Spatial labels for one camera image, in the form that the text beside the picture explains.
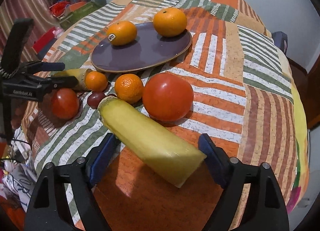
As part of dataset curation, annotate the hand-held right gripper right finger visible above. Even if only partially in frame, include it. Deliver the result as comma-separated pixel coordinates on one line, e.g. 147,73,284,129
197,133,289,231

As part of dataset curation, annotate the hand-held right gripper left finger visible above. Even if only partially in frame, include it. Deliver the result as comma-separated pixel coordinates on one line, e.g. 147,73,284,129
25,133,120,231

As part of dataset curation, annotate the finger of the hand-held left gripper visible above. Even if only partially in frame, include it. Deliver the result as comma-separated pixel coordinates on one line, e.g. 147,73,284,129
21,62,65,75
37,76,79,102

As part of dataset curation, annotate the small yellow banana piece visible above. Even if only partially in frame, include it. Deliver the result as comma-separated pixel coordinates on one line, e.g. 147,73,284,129
51,69,92,91

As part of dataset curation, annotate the large yellow-green banana piece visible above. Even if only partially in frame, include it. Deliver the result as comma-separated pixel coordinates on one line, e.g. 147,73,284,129
97,96,207,188

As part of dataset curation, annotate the purple ceramic plate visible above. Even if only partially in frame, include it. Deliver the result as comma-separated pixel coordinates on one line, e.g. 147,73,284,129
90,22,193,73

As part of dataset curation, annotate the small red tomato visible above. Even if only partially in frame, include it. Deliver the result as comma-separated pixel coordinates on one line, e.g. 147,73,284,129
51,88,80,120

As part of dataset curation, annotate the red box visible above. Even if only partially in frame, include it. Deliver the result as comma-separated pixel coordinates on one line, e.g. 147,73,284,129
32,27,57,55

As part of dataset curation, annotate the small smooth mandarin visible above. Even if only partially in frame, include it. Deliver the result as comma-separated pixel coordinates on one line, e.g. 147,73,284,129
85,71,108,92

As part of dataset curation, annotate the dark red grape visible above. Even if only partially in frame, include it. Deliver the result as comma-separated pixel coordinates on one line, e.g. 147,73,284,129
87,92,107,109

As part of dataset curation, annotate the red orange packet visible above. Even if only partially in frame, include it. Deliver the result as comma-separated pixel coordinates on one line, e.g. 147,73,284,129
49,1,71,18

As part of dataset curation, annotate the green box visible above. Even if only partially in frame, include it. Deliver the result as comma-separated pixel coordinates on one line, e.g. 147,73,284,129
59,3,102,31

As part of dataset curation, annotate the patchwork striped tablecloth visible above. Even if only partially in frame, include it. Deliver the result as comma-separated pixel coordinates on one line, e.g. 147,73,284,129
21,0,310,231

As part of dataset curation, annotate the bumpy mandarin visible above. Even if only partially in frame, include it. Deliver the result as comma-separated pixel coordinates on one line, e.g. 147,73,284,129
114,74,144,104

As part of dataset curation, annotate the striped brown curtain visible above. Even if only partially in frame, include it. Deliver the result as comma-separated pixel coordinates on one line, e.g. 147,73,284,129
0,0,58,63

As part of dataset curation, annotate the large red tomato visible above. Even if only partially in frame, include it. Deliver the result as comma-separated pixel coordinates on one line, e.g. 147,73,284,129
142,72,194,122

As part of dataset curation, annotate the orange with sticker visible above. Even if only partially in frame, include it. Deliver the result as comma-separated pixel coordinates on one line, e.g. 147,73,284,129
106,20,138,46

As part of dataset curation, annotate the white printed cloth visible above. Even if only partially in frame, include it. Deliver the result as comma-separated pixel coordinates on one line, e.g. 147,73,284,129
0,126,38,213

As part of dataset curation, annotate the large plain orange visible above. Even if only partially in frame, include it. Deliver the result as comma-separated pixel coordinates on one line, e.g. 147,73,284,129
153,8,188,37

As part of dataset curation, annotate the blue-grey bag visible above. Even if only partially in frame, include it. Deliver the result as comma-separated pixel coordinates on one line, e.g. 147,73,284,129
271,31,289,56

